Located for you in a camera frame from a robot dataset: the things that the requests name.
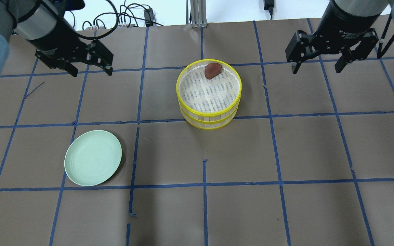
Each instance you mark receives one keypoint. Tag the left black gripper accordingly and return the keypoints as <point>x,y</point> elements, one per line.
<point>54,38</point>

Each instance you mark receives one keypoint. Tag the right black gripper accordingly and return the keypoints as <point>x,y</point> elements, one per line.
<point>344,21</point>

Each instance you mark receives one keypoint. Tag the brown bun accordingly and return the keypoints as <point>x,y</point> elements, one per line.
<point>212,70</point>

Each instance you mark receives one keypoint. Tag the yellow steamer layer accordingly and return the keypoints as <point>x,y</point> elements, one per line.
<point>202,97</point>
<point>209,123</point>

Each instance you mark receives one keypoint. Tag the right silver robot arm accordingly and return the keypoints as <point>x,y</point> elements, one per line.
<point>387,37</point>

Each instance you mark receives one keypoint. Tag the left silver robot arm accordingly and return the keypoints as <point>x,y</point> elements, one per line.
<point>25,17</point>

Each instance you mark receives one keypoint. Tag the black power adapter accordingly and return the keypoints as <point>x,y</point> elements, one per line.
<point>149,17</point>

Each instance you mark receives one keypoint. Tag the light green plate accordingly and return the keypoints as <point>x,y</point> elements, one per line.
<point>93,158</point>

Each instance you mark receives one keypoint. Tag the aluminium frame post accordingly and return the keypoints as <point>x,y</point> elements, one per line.
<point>198,17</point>

